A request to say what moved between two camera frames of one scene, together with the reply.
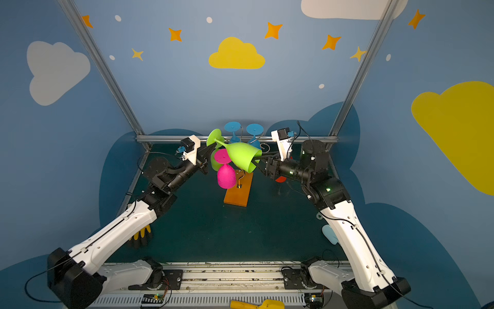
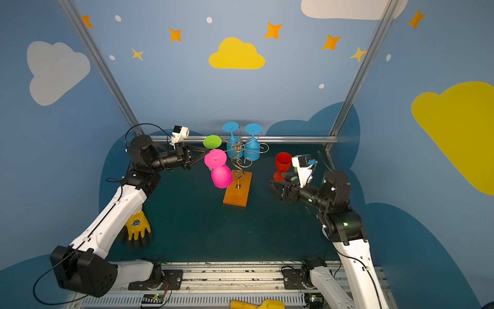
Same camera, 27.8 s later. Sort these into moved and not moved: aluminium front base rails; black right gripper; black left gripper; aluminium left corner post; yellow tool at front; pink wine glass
Moved: black right gripper; black left gripper; pink wine glass
Not moved: yellow tool at front; aluminium left corner post; aluminium front base rails
